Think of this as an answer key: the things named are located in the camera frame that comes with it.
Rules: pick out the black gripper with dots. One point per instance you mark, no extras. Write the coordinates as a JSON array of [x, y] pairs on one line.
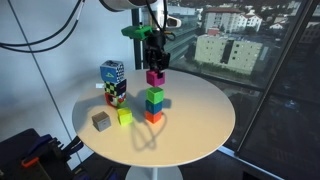
[[156, 46]]

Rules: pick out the pink block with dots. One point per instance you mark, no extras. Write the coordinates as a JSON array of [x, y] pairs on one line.
[[154, 79]]

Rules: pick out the green block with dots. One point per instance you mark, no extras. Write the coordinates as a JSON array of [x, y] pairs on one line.
[[155, 95]]

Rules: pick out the blue block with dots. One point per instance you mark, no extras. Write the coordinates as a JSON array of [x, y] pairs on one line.
[[153, 107]]

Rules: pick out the orange block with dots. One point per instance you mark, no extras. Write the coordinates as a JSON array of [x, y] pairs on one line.
[[153, 117]]

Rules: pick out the yellow-green block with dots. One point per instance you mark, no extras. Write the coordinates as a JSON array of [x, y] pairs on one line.
[[125, 116]]

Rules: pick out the grey block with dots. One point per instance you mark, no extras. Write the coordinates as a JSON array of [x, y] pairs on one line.
[[101, 121]]

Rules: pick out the patterned cube with white square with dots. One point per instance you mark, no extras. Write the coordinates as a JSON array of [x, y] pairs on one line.
[[111, 71]]

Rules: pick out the black checkered patterned cube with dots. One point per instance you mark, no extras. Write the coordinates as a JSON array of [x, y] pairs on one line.
[[116, 88]]

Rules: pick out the orange-red patterned cube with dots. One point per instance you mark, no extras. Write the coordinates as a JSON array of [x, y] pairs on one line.
[[115, 100]]

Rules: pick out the blue clamp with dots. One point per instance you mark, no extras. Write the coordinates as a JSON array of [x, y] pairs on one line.
[[41, 143]]

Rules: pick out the black equipment case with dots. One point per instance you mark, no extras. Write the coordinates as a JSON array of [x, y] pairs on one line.
[[20, 156]]

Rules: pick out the dark window frame post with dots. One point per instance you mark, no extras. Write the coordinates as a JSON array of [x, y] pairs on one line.
[[136, 40]]

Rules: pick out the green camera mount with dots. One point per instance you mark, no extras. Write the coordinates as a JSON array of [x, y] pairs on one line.
[[136, 32]]

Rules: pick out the white table pedestal base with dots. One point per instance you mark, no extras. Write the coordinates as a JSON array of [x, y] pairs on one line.
[[153, 174]]

